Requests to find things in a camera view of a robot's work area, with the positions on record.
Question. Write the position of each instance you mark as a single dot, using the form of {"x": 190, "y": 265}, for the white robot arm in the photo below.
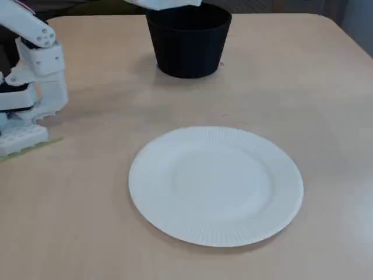
{"x": 49, "y": 87}

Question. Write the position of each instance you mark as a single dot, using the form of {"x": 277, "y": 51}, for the white paper plate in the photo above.
{"x": 218, "y": 210}

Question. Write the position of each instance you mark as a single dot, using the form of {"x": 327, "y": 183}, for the yellow-green tape strip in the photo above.
{"x": 49, "y": 143}

